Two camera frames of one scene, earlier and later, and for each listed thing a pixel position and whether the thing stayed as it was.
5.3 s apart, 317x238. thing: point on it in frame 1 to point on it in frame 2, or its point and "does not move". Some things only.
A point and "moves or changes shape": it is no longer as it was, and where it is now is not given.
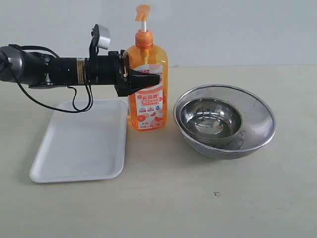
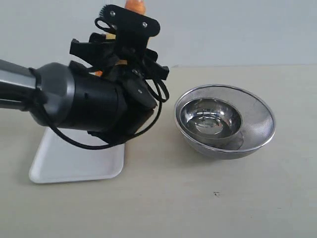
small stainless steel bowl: [213, 121] does not move
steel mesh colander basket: [258, 127] does not move
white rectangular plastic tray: [85, 146] does not move
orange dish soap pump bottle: [147, 109] moves or changes shape
